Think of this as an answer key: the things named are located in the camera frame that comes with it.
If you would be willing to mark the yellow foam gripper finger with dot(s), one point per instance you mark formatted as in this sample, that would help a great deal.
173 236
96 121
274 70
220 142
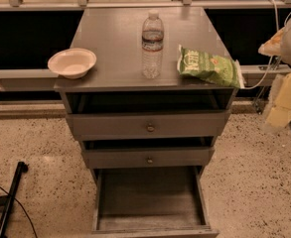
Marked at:
272 47
277 112

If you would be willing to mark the green jalapeno chip bag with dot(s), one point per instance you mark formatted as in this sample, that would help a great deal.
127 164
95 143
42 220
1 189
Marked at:
210 68

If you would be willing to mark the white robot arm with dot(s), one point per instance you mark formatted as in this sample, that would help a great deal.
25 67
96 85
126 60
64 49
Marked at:
286 44

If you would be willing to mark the middle grey drawer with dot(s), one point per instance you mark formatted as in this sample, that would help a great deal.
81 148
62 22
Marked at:
137 158

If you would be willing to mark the grey drawer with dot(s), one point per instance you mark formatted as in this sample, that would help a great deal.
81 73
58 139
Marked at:
163 202
137 158
119 126

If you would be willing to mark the brass top drawer knob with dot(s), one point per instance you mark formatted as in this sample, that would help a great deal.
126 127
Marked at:
150 128

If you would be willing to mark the brass drawer knob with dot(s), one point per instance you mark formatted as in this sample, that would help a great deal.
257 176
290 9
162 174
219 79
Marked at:
150 128
149 160

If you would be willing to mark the grey wooden drawer cabinet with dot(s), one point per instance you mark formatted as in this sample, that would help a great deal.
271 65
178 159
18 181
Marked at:
116 84

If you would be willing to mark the brass middle drawer knob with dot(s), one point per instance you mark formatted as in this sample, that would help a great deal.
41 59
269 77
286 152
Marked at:
149 160

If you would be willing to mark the bottom grey drawer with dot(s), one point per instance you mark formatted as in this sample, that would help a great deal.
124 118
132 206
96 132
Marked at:
163 202

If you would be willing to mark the top grey drawer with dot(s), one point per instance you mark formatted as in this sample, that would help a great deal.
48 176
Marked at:
119 126

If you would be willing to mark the clear plastic water bottle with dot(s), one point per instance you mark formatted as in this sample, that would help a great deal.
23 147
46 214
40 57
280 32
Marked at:
152 44

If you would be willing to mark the white paper bowl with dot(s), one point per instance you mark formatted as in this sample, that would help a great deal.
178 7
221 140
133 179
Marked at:
72 63

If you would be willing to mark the black metal stand leg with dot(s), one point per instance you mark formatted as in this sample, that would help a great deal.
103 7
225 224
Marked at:
7 200

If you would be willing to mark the metal railing frame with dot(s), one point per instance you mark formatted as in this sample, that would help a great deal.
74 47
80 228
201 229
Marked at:
31 31

